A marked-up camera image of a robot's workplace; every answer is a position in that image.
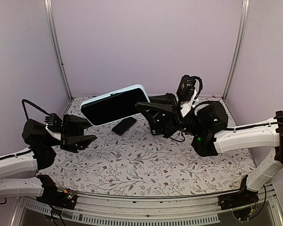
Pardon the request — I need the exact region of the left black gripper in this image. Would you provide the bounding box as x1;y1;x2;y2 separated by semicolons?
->
43;113;98;153

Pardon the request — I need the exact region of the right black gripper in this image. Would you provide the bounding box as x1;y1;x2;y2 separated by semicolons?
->
134;93;204;139

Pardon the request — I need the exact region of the light blue phone case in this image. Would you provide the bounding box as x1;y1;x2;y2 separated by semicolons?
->
80;84;150;126

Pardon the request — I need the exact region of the black phone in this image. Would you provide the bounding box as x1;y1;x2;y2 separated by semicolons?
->
112;117;137;136

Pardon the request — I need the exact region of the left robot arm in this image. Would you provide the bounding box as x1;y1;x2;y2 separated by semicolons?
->
0;113;97;207

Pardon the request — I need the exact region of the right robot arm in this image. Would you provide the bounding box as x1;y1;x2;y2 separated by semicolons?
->
135;93;283;205

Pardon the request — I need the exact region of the floral patterned table mat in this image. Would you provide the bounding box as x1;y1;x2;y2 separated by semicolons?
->
39;96;258;197

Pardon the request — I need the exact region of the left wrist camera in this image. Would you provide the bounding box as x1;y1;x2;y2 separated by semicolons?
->
44;113;62;131

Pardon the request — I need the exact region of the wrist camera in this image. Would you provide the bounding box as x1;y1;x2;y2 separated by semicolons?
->
176;75;196;102
44;113;62;131

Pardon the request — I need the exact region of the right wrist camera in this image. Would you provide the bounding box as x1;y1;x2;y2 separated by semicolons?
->
176;75;196;102

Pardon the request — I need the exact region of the right camera cable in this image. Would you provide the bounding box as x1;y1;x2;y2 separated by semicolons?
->
193;75;203;99

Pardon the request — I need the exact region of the camera cable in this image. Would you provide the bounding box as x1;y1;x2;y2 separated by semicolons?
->
193;75;203;99
21;98;50;121

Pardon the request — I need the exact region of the left camera cable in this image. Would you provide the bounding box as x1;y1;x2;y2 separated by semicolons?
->
21;98;50;121

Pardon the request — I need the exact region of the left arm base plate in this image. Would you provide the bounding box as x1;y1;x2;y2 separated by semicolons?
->
36;190;77;210

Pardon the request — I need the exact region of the front aluminium rail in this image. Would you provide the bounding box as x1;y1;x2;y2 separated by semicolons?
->
10;183;283;226

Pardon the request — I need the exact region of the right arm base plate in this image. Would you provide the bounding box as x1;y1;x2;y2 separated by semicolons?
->
218;190;259;210

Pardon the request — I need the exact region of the left aluminium frame post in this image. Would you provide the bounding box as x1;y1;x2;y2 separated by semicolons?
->
44;0;73;101

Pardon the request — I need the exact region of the aluminium frame post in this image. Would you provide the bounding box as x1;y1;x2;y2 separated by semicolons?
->
44;0;73;101
222;0;250;102

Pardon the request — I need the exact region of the right aluminium frame post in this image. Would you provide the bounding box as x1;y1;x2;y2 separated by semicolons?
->
222;0;250;102

